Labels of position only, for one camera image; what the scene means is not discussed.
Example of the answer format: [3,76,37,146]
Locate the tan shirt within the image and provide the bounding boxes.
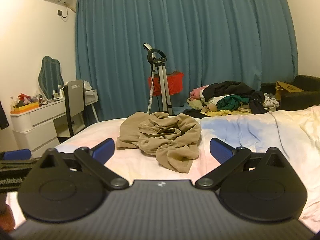
[115,112,202,173]

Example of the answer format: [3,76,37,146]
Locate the cream towel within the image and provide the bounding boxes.
[187,97,208,109]

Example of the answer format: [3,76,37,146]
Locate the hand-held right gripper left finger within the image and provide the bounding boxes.
[39,138,130,190]

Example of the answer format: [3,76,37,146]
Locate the white printed cloth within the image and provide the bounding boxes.
[264,92,280,112]

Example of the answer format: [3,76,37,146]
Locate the wavy framed mirror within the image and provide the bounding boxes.
[38,56,65,99]

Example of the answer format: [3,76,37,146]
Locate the white dresser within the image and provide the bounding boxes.
[10,97,67,158]

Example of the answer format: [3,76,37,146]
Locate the teal curtain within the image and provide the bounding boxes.
[75,0,299,122]

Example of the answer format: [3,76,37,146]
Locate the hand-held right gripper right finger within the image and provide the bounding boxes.
[194,137,290,190]

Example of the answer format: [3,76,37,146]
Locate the dark object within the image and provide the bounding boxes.
[0,100,10,130]

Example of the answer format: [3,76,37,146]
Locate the pink cloth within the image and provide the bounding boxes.
[190,86,209,100]

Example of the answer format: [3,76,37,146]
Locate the black sofa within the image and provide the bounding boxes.
[261,74,320,112]

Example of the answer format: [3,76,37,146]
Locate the blue cloth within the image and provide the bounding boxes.
[172,106,190,115]

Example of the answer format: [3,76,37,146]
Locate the grey chair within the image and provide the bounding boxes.
[62,79,85,137]

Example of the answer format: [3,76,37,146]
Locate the brown paper bag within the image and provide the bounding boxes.
[275,81,305,102]

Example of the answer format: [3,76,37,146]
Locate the yellow towel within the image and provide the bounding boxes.
[201,109,253,117]

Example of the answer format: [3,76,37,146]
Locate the green garment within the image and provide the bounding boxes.
[217,95,250,111]

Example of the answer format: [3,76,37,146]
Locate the pastel bed duvet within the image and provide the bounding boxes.
[5,106,320,230]

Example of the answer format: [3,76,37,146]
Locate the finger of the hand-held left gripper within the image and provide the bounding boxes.
[0,149,34,167]

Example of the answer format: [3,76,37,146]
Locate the orange box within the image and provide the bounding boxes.
[12,104,40,113]

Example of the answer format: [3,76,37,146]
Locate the pile of clothes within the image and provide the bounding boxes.
[202,81,267,114]

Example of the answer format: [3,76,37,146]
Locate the person's left hand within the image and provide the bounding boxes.
[0,201,16,233]

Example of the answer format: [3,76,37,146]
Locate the garment steamer stand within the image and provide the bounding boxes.
[143,43,173,116]

